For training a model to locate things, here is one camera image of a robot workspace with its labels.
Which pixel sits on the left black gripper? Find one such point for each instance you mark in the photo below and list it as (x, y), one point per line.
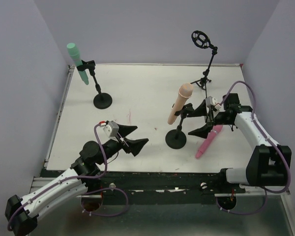
(124, 141)

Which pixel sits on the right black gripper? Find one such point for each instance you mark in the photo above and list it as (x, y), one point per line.
(210, 117)

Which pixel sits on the peach toy microphone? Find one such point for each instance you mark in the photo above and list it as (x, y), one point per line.
(184, 93)

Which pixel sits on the black round-base clip stand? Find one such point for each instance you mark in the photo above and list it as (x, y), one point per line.
(102, 100)

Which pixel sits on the black tripod ring stand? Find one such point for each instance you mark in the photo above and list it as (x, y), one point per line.
(202, 41)

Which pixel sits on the green toy microphone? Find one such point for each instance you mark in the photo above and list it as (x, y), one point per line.
(74, 53)

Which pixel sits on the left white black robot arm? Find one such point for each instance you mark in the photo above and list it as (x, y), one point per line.
(89, 168)

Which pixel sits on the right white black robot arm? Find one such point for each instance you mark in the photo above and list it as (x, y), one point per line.
(269, 161)

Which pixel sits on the pink toy microphone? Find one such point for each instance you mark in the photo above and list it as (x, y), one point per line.
(207, 142)

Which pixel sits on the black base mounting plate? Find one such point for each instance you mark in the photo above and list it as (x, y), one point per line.
(144, 188)

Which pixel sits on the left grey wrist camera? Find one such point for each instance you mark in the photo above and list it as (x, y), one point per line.
(111, 129)

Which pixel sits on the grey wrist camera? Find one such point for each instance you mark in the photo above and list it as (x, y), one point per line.
(111, 129)
(212, 103)

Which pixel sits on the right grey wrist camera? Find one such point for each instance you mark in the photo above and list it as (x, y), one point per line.
(212, 103)

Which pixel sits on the left aluminium rail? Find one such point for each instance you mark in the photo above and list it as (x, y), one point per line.
(39, 182)

